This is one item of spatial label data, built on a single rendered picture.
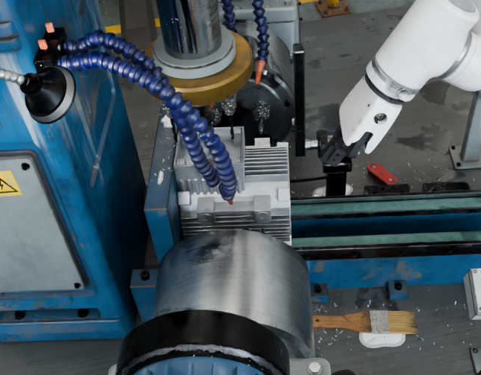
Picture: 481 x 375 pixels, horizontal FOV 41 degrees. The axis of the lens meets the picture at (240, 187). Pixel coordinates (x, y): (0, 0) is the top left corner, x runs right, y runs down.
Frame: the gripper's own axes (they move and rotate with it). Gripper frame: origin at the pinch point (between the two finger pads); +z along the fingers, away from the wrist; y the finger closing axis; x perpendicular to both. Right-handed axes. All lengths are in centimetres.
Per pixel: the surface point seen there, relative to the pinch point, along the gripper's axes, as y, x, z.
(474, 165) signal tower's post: 33, -50, 13
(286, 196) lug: -1.3, 2.8, 11.4
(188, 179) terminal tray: 0.9, 19.1, 17.4
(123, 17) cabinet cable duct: 249, 25, 147
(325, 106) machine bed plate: 59, -22, 30
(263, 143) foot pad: 13.7, 5.8, 14.1
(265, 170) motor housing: 3.1, 6.9, 11.2
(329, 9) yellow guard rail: 245, -77, 89
